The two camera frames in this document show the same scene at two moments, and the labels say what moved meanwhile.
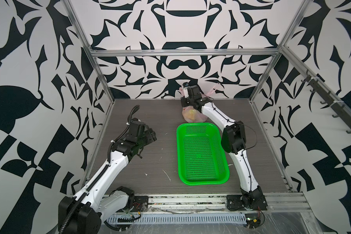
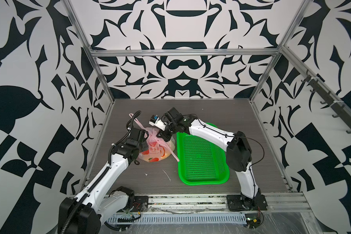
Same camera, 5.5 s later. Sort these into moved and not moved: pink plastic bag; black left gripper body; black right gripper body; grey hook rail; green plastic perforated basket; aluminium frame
Moved: pink plastic bag; black right gripper body
Not moved: aluminium frame; grey hook rail; green plastic perforated basket; black left gripper body
